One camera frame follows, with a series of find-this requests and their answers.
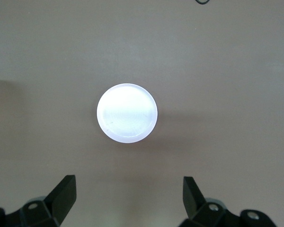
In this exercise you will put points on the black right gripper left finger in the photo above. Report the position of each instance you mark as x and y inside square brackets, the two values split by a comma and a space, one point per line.
[59, 203]

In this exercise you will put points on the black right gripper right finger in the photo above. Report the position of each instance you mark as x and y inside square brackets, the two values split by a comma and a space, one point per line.
[194, 203]

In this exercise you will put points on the pale pink round plate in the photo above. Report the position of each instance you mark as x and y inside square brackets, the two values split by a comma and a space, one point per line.
[127, 113]

